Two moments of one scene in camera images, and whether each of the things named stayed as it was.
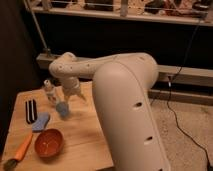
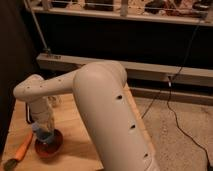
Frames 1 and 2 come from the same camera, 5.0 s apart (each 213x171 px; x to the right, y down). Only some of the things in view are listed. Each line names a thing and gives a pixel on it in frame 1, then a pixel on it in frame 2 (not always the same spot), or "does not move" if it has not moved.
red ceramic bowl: [49, 143] does not move
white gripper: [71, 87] → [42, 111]
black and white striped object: [31, 111] does not move
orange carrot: [11, 164] does not move
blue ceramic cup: [63, 109] → [42, 134]
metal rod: [45, 49] does not move
